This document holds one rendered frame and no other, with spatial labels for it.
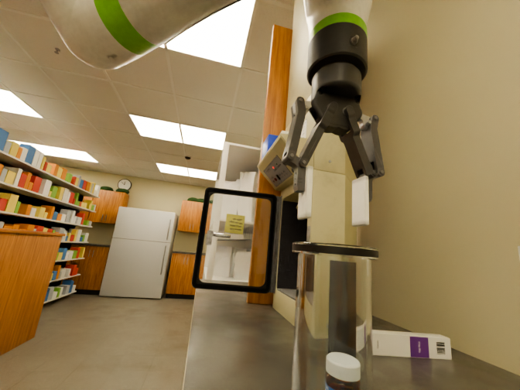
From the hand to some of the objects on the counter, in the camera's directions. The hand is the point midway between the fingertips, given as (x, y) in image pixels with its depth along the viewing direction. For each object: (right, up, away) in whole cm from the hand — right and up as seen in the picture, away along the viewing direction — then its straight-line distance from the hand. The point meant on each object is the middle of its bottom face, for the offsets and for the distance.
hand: (333, 203), depth 33 cm
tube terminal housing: (+10, -41, +47) cm, 64 cm away
